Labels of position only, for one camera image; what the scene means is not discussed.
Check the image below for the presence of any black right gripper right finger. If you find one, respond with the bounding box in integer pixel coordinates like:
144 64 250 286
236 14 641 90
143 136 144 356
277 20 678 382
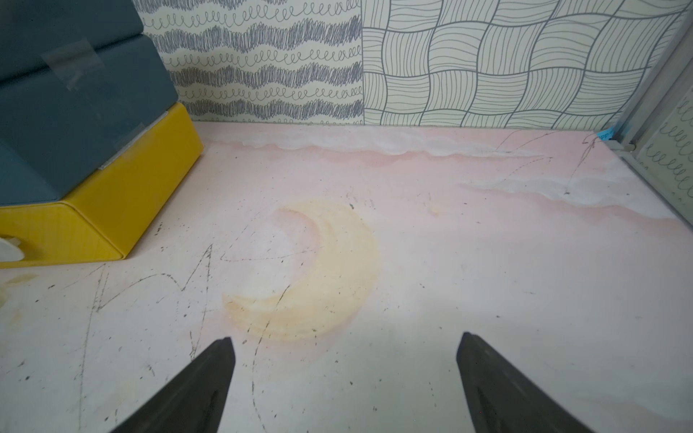
456 332 592 433

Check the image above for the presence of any yellow bottom drawer unit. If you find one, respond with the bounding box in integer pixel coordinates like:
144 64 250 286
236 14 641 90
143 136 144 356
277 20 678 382
1 103 203 269

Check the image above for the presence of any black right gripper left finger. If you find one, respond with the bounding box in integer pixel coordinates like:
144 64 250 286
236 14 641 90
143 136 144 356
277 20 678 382
114 337 236 433

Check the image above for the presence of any teal drawer cabinet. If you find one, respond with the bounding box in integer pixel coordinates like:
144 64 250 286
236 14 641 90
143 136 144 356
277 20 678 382
1 1 178 206

